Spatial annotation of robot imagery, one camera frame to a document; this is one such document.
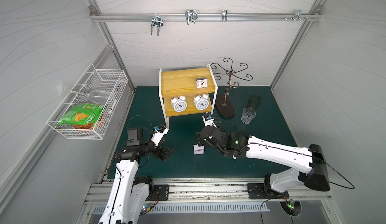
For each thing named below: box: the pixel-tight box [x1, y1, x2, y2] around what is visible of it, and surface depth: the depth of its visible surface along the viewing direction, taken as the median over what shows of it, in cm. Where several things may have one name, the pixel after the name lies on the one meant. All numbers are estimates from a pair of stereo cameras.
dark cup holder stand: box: [210, 57, 254, 118], surface depth 90 cm
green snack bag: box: [56, 103, 105, 127], surface depth 56 cm
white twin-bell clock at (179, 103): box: [170, 95, 188, 113], surface depth 84 cm
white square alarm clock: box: [193, 144, 205, 155], surface depth 87 cm
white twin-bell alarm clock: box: [193, 93, 210, 111], surface depth 85 cm
